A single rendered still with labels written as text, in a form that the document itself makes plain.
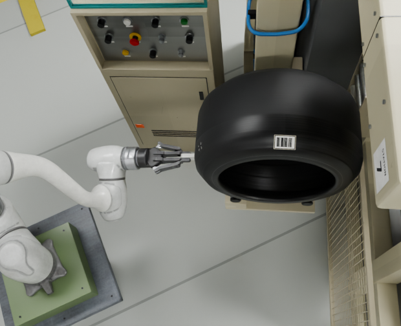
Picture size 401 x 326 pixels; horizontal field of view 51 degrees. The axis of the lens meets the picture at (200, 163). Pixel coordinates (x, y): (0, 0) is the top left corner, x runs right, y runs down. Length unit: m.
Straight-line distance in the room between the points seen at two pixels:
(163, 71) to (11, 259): 1.04
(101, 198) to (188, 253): 1.09
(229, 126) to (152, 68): 0.87
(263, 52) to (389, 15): 0.55
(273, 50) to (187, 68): 0.66
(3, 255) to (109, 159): 0.52
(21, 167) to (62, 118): 1.84
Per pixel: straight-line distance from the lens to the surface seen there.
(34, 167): 1.39
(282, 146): 1.20
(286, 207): 1.80
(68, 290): 1.91
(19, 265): 1.73
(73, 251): 1.94
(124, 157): 1.61
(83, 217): 2.07
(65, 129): 3.11
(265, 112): 1.23
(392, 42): 0.98
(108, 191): 1.61
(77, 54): 3.45
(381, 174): 0.91
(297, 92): 1.28
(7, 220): 1.80
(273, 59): 1.50
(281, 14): 1.33
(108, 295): 1.96
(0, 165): 1.30
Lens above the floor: 2.51
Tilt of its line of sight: 66 degrees down
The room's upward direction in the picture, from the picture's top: 13 degrees counter-clockwise
